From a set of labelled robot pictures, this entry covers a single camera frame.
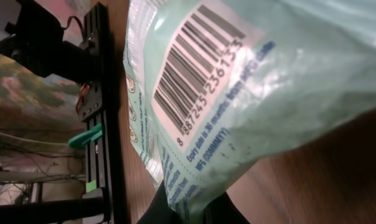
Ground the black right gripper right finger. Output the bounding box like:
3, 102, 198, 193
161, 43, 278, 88
204, 192, 250, 224

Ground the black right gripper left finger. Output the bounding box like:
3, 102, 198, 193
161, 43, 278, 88
137, 182, 179, 224

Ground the mint green wipes pack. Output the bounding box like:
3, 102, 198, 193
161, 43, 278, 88
123, 0, 376, 223

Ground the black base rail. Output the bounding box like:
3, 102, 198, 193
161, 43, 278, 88
78, 2, 128, 223

